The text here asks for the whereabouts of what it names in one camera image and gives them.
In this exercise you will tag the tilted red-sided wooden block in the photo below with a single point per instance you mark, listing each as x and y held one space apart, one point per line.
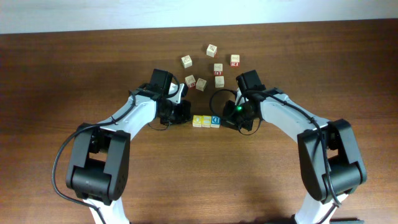
201 84

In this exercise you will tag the K wooden block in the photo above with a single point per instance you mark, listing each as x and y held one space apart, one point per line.
190 81

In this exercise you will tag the far right red block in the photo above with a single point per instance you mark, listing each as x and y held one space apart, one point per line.
234 60

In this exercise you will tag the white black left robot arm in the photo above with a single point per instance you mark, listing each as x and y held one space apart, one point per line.
99 163

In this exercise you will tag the yellow blue wooden block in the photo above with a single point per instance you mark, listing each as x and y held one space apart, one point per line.
206 121

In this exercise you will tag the yellow O wooden block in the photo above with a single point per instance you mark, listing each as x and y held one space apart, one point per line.
197 121

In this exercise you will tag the top wooden block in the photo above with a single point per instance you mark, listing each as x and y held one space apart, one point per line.
211 50

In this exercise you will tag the green A wooden block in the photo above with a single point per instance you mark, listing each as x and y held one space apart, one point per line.
219 81

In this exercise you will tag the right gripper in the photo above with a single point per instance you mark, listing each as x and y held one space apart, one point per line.
230 116

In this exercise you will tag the blue D wooden block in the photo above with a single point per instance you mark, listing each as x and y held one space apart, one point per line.
215 122

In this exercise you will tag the middle red wooden block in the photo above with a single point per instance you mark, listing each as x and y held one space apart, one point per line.
218 69

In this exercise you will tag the green R wooden block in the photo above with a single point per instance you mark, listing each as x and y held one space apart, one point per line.
186 61

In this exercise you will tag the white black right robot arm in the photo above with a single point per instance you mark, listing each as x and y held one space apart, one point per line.
330 161

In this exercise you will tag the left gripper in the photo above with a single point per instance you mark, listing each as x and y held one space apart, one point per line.
185 114

